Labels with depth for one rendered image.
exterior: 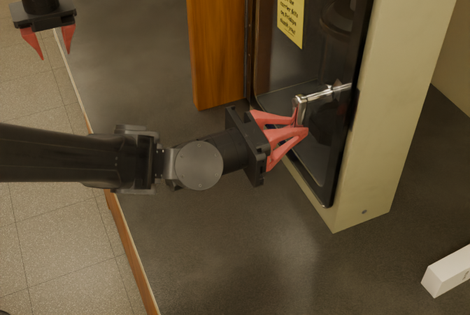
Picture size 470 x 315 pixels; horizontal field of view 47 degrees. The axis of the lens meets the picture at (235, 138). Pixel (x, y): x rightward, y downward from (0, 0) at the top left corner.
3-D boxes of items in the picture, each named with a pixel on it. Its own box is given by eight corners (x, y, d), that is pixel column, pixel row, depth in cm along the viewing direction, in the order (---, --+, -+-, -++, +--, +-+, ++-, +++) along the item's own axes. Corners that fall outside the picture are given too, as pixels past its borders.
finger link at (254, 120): (296, 94, 75) (234, 113, 73) (322, 129, 71) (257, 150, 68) (292, 128, 80) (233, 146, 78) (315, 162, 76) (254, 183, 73)
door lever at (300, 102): (324, 140, 78) (316, 128, 80) (335, 91, 71) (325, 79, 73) (292, 151, 76) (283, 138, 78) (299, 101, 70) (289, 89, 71)
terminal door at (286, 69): (250, 97, 105) (255, -120, 77) (331, 212, 85) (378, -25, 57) (246, 99, 105) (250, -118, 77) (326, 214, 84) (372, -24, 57)
